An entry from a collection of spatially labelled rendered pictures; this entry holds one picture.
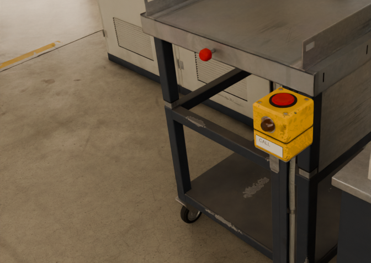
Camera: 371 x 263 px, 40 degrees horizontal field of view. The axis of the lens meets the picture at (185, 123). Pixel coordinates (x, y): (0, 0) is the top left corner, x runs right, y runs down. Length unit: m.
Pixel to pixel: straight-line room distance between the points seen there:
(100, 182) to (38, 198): 0.27
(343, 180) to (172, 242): 1.05
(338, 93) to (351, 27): 0.16
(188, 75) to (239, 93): 0.36
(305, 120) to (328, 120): 0.36
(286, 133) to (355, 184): 0.17
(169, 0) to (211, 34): 0.26
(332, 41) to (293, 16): 0.24
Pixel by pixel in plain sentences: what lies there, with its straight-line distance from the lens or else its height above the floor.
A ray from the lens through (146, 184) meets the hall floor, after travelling 2.20.
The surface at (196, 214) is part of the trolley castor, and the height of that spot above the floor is 0.05.
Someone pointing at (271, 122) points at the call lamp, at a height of 0.88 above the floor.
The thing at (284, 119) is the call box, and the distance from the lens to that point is 0.89.
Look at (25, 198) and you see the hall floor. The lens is 2.32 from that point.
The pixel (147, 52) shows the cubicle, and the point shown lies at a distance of 2.89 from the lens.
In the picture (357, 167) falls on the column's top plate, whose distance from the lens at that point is 1.03.
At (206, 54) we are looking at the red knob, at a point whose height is 0.82.
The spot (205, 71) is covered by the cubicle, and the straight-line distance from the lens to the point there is 2.53.
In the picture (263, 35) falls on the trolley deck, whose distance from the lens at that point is 1.32.
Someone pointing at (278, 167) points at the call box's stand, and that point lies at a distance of 1.00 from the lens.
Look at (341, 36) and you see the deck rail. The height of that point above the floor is 0.87.
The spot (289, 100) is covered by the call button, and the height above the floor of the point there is 0.91.
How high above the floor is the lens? 1.38
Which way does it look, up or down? 33 degrees down
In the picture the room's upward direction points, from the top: 8 degrees counter-clockwise
